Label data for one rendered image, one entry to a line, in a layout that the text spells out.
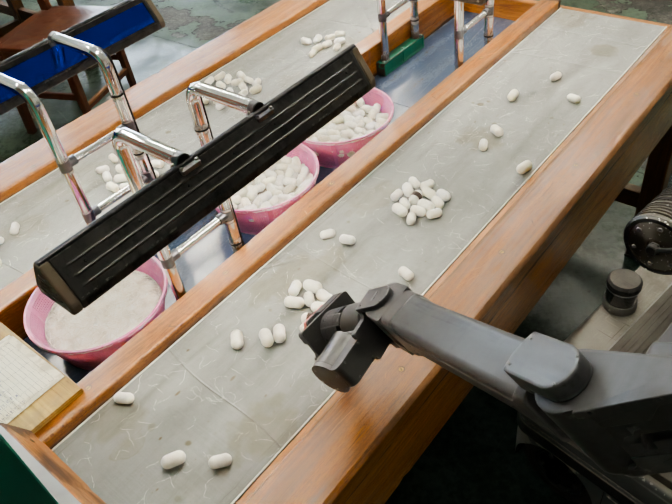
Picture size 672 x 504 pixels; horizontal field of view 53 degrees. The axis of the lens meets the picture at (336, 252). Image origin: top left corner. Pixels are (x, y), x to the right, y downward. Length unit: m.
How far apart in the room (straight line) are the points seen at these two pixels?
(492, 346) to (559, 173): 0.84
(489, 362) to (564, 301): 1.62
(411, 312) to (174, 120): 1.17
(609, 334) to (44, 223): 1.24
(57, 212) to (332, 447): 0.90
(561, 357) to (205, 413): 0.71
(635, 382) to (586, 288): 1.80
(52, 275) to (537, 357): 0.58
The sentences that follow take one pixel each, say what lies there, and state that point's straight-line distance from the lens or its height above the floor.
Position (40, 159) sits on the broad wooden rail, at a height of 0.76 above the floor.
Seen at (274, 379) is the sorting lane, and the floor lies 0.74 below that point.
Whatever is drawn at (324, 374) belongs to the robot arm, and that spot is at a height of 0.92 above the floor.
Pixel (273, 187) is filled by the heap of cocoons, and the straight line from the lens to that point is 1.49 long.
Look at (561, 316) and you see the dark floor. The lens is 2.18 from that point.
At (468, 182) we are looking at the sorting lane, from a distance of 1.44.
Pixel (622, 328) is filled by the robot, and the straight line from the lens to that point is 1.54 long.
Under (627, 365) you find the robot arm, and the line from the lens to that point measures 0.50.
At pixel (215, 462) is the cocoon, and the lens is 1.04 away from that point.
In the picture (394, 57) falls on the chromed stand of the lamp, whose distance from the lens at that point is 1.99.
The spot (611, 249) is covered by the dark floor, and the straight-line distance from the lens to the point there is 2.42.
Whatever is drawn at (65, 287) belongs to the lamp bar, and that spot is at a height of 1.08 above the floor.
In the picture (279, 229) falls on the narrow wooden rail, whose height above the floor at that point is 0.76.
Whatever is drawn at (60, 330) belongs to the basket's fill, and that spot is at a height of 0.73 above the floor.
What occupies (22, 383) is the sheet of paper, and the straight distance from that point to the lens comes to 1.23.
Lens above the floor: 1.62
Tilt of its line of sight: 42 degrees down
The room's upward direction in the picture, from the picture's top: 9 degrees counter-clockwise
